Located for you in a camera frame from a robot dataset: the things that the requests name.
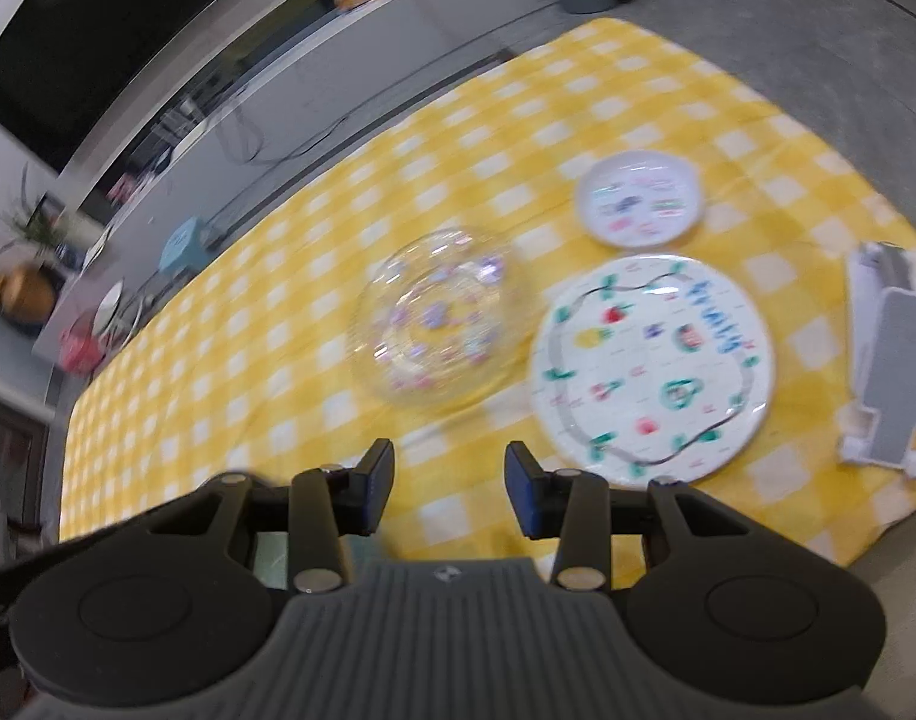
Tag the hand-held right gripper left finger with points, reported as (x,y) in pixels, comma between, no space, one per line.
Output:
(379,480)

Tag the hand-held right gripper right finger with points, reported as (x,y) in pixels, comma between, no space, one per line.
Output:
(519,487)

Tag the clear glass flower plate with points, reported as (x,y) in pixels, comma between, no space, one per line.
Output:
(435,315)

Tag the large white fruit plate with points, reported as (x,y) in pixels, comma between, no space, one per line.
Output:
(653,367)

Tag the small white printed plate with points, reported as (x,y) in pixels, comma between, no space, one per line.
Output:
(638,199)

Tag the yellow checked tablecloth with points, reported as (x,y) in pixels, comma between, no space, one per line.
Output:
(278,315)

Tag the blue plastic stool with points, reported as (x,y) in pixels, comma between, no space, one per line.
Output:
(188,244)

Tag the white rolling stool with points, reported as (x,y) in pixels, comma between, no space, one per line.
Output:
(113,307)

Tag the pink basket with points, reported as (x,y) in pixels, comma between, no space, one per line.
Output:
(79,349)

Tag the brown round vase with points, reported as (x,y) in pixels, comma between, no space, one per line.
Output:
(29,292)

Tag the white grey holder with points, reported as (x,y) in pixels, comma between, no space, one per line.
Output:
(900,367)

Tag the plant in blue vase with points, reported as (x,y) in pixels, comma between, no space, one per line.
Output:
(34,229)

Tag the black television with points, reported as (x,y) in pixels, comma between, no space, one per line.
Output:
(90,37)

